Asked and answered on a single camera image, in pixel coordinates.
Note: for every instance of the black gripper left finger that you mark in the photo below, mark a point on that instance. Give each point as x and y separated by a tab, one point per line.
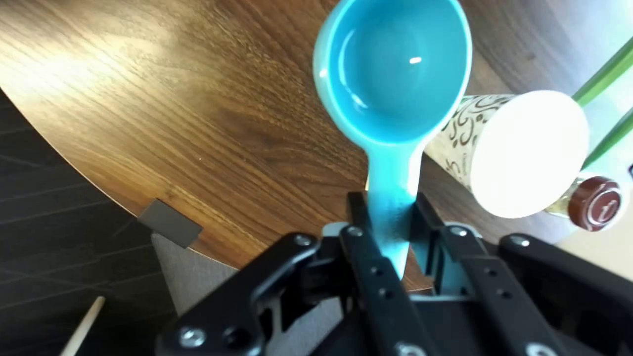
368	290

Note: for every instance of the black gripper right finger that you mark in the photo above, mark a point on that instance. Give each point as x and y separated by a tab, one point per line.
500	290

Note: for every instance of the blue scooper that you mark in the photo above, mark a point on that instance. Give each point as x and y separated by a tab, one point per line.
395	86

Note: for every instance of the small bottle with brown cap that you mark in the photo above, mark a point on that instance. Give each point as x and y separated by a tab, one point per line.
593	203

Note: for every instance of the patterned paper cup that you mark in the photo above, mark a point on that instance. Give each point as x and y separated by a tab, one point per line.
520	155

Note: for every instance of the grey tape piece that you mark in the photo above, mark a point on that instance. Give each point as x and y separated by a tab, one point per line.
170	223

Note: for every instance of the green leafy plant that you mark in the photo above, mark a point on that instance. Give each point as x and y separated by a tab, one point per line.
603	76

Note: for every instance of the blue chair with wooden legs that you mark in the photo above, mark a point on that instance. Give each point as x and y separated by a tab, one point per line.
81	327

